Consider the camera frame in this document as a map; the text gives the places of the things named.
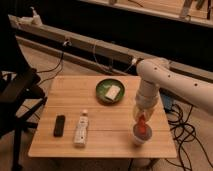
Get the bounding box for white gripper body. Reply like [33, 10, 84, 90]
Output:
[135, 91, 158, 110]

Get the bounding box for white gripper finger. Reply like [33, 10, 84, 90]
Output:
[145, 108, 155, 122]
[133, 105, 141, 122]

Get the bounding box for red pepper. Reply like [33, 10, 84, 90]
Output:
[138, 116, 147, 134]

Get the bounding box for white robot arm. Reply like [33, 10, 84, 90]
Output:
[134, 58, 213, 122]

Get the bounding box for blue box on floor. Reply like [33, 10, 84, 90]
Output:
[161, 94, 173, 111]

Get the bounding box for white block on plate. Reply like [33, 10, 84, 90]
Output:
[105, 85, 120, 100]

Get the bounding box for green plate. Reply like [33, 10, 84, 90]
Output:
[96, 78, 125, 104]

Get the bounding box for white squeeze bottle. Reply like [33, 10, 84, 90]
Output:
[74, 110, 89, 147]

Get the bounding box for black rectangular remote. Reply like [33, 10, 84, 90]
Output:
[53, 115, 65, 137]

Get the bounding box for black chair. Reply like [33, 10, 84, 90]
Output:
[0, 10, 47, 171]

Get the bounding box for black floor cables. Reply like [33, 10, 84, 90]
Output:
[164, 99, 213, 171]

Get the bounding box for grey metal rail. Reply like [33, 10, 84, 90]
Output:
[9, 15, 213, 83]

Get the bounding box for white power adapter on rail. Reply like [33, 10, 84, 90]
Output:
[18, 6, 43, 26]

